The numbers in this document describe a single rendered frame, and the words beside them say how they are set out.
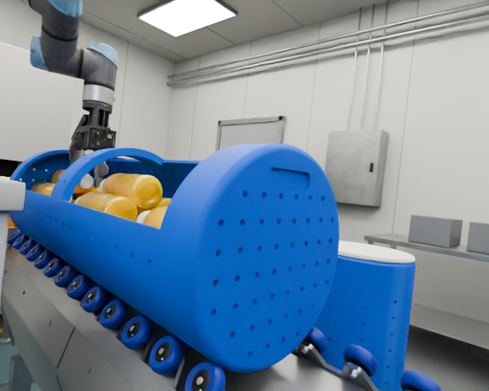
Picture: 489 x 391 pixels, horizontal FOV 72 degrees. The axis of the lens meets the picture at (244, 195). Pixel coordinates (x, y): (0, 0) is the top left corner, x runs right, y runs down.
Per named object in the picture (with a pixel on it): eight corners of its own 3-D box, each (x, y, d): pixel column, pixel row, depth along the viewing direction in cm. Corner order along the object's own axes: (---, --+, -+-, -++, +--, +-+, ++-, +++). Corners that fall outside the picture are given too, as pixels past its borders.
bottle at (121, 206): (143, 199, 65) (103, 192, 78) (108, 193, 60) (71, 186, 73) (136, 236, 65) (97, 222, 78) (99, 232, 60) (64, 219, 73)
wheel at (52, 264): (60, 252, 74) (67, 257, 75) (44, 262, 74) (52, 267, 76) (55, 267, 70) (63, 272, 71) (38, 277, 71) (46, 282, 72)
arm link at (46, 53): (33, 13, 77) (86, 29, 83) (32, 54, 85) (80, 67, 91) (29, 32, 73) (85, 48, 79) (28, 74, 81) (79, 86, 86)
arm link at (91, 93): (78, 87, 88) (109, 96, 94) (77, 105, 88) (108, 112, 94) (89, 82, 83) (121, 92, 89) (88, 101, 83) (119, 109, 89)
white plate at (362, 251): (417, 251, 105) (416, 255, 105) (328, 237, 119) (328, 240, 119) (412, 264, 81) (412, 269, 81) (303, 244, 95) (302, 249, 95)
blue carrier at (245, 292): (178, 417, 33) (202, 122, 32) (1, 245, 95) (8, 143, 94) (331, 339, 53) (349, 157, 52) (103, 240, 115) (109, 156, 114)
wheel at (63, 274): (72, 260, 69) (79, 264, 70) (55, 270, 69) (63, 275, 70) (67, 276, 65) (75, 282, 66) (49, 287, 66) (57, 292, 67)
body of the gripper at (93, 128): (84, 149, 82) (89, 99, 82) (72, 150, 88) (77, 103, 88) (115, 153, 87) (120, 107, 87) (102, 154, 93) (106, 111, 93)
